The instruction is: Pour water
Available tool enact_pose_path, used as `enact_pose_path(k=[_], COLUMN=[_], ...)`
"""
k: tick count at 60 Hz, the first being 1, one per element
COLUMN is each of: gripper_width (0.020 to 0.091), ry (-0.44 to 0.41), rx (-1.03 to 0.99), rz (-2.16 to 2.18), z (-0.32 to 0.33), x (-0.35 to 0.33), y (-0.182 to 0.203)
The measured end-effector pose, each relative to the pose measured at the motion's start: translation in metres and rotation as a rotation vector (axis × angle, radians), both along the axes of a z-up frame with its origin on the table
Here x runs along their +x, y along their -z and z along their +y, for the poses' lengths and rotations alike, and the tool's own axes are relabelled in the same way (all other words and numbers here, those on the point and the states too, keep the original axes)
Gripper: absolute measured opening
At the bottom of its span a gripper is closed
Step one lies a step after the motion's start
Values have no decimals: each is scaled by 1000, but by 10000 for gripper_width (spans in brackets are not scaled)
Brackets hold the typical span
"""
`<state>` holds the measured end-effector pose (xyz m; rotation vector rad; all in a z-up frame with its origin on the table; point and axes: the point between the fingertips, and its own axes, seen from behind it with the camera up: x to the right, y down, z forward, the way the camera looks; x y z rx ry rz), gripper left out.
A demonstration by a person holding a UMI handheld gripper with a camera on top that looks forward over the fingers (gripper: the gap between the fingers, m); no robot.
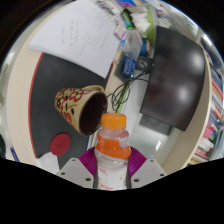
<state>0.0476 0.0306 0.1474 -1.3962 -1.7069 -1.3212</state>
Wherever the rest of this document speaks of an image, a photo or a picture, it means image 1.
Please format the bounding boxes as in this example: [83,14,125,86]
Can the black red-edged desk mat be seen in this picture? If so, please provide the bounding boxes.
[28,52,116,171]

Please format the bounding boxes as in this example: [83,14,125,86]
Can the small blue box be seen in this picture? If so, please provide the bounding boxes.
[122,56,137,79]

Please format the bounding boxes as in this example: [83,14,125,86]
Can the white tissue pack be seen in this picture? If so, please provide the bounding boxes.
[128,11,153,34]

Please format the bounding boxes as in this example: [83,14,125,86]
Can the small white paper napkin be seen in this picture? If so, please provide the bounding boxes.
[34,151,61,174]

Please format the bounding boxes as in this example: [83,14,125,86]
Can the flat round red coaster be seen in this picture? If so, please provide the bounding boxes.
[49,132,72,157]

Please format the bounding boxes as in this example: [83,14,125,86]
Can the tangled black cables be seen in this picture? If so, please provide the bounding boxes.
[106,71,151,113]

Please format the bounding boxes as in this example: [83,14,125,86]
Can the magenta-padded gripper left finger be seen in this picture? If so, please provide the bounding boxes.
[56,147,100,190]

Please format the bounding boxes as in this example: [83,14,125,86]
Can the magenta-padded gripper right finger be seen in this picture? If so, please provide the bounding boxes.
[127,147,168,190]

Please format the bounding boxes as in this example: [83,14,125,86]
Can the white handwritten paper sheet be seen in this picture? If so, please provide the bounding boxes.
[28,0,121,79]

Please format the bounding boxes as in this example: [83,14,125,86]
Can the orange-capped drink bottle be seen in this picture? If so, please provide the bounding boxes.
[94,112,133,191]

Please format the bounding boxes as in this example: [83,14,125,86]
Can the black computer monitor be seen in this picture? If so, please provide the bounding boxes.
[134,25,207,132]

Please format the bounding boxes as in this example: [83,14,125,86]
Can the floral patterned paper cup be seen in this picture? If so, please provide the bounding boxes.
[54,84,109,137]

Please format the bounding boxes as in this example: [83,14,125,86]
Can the clear plastic box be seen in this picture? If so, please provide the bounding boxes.
[114,29,144,61]

